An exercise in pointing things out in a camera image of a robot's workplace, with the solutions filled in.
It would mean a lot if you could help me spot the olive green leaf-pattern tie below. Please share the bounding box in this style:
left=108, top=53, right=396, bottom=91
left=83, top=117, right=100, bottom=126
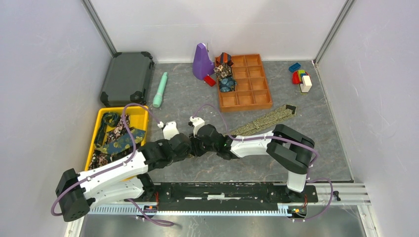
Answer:
left=230, top=104, right=297, bottom=136

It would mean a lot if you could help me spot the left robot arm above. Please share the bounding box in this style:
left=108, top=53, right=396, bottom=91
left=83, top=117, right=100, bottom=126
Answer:
left=51, top=133, right=192, bottom=222

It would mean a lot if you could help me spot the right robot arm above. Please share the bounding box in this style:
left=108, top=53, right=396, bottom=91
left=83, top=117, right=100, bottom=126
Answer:
left=189, top=124, right=318, bottom=201

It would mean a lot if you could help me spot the blue yellow-flower tie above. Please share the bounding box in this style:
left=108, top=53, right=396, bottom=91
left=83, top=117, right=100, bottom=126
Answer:
left=94, top=128, right=146, bottom=154

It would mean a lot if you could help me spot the black pink-floral tie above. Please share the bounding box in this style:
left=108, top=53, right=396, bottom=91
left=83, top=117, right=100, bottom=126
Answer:
left=103, top=118, right=127, bottom=145

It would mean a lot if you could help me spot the yellow plastic bin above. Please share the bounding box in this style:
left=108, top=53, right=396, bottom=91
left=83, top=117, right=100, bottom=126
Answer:
left=84, top=106, right=149, bottom=171

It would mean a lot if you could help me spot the mint green flashlight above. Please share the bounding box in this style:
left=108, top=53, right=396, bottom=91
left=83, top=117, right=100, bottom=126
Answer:
left=152, top=72, right=168, bottom=108

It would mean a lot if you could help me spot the dark green striped tie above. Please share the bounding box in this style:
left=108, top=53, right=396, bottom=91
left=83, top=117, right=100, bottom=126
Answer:
left=93, top=112, right=121, bottom=148

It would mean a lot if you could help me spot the dark brown-leaf tie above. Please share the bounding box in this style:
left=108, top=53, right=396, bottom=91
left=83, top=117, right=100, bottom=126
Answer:
left=87, top=148, right=132, bottom=170

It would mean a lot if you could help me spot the rolled blue paisley tie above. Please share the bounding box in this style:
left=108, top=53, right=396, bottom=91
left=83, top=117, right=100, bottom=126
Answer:
left=218, top=77, right=237, bottom=93

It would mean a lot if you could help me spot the orange wooden compartment tray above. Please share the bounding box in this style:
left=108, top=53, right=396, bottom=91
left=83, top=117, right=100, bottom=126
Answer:
left=218, top=54, right=273, bottom=112

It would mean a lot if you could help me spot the rolled brown floral tie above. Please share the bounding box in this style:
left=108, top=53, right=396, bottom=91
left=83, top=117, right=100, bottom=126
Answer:
left=214, top=63, right=233, bottom=80

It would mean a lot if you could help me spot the purple plastic object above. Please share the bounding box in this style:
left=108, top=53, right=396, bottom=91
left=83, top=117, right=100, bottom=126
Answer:
left=192, top=43, right=214, bottom=80

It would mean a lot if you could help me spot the dark grey suitcase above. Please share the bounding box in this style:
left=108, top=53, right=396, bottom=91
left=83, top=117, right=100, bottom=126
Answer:
left=99, top=51, right=155, bottom=107

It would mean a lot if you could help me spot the rolled orange navy tie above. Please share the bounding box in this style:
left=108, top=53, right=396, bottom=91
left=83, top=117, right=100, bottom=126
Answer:
left=215, top=52, right=234, bottom=67

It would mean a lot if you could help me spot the red toy block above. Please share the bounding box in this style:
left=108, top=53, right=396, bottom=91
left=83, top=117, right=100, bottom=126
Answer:
left=292, top=71, right=301, bottom=84

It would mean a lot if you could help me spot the white toy block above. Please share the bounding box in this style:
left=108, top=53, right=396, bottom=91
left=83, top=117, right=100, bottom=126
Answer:
left=300, top=75, right=312, bottom=93

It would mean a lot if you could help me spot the blue toy brick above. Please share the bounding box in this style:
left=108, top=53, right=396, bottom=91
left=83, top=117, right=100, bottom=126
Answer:
left=289, top=63, right=301, bottom=73

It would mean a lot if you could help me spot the green toy block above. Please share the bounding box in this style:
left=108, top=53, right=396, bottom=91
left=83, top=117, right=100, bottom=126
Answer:
left=297, top=70, right=307, bottom=77

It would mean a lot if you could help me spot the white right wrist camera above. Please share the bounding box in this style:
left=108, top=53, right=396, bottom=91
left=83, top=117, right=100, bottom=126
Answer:
left=188, top=116, right=205, bottom=137

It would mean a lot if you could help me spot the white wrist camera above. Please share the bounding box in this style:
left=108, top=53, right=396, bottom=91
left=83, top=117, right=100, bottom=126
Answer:
left=158, top=120, right=179, bottom=140
left=188, top=116, right=205, bottom=137

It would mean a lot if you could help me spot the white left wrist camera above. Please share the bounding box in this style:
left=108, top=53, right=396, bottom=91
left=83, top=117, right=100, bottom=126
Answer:
left=158, top=120, right=179, bottom=140

